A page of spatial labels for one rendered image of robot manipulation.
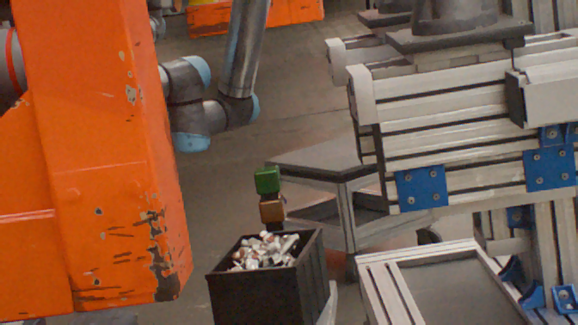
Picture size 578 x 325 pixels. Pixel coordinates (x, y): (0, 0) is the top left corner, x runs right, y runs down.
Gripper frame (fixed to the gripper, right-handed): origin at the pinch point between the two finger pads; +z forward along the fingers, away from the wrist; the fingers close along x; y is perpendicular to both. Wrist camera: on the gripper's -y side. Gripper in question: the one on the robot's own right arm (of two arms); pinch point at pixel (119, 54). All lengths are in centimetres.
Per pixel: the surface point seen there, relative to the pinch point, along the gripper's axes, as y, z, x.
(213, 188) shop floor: -85, -228, -18
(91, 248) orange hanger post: -20, 77, 11
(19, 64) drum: 1.6, 23.9, -13.5
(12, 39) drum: 6.2, 21.6, -14.9
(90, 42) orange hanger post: 11, 76, 13
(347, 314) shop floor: -79, -55, 42
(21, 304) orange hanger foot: -28, 76, -1
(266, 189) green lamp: -16, 57, 35
